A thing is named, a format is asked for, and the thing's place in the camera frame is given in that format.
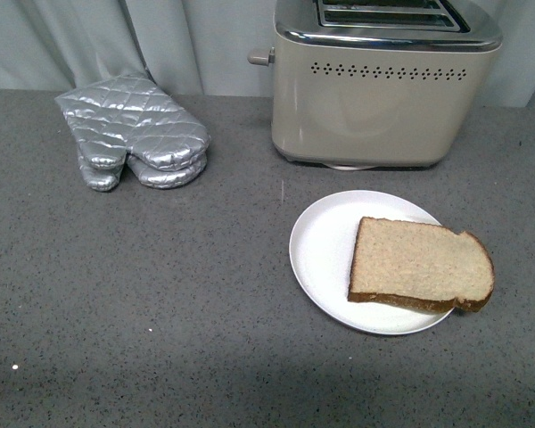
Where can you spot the brown bread slice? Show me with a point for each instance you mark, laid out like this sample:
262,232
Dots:
419,266

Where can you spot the cream two-slot toaster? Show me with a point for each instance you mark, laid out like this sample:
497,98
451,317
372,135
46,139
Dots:
366,84

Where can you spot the silver quilted oven mitt top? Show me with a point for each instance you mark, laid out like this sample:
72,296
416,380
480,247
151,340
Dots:
130,115

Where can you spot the white curtain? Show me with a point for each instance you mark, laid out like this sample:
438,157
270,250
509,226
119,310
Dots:
198,47

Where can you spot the silver quilted oven mitt bottom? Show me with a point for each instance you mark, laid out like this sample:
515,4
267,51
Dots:
104,180

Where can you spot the silver quilted oven mitt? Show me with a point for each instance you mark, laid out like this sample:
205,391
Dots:
130,115
104,180

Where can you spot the white round plate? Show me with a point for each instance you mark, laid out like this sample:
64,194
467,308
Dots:
321,248

